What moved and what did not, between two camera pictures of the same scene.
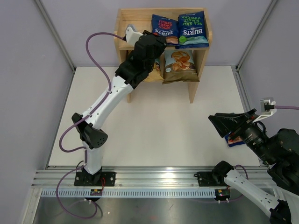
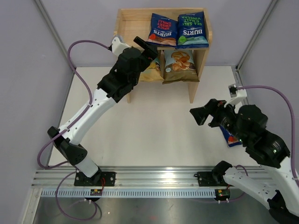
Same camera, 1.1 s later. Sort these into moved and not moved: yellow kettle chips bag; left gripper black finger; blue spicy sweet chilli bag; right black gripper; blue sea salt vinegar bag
Moved: left gripper black finger; right black gripper
Not moved: blue spicy sweet chilli bag; blue sea salt vinegar bag; yellow kettle chips bag
